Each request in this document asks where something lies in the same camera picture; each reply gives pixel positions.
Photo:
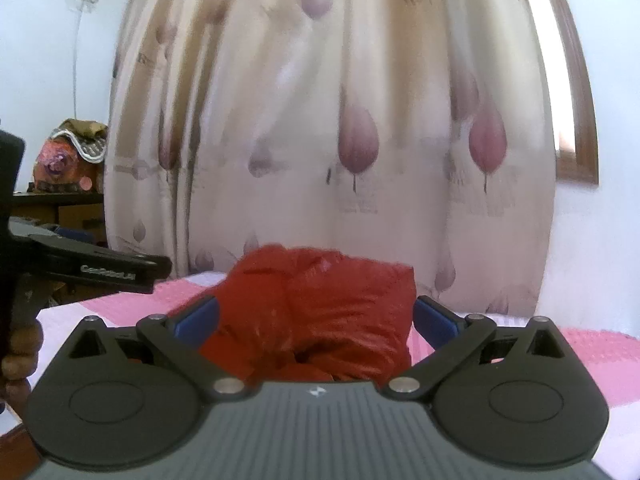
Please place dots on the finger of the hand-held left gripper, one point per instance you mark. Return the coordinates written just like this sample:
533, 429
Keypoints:
67, 233
110, 270

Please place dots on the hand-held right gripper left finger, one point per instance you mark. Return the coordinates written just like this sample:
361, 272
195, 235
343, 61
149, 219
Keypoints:
198, 318

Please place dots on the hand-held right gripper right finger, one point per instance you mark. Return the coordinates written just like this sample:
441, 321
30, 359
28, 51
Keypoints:
438, 321

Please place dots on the red jacket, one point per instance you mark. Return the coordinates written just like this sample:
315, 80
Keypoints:
325, 310

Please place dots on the person's left hand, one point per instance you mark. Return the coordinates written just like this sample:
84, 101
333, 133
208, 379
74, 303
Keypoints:
21, 337

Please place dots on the brown wooden cabinet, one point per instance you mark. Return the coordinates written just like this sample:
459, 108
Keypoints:
80, 215

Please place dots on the orange red patterned bag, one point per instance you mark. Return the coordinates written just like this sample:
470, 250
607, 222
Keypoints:
60, 165

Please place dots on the white lace cloth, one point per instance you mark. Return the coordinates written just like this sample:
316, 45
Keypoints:
92, 147

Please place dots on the brown crumpled cloth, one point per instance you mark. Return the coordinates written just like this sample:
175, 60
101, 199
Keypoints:
82, 127

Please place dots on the pink checked blanket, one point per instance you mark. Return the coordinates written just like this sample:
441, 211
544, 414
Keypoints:
590, 360

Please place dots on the beige leaf print curtain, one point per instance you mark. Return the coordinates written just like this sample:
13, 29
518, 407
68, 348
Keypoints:
325, 110

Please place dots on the brown wooden window frame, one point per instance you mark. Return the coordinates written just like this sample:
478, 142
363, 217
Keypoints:
580, 150

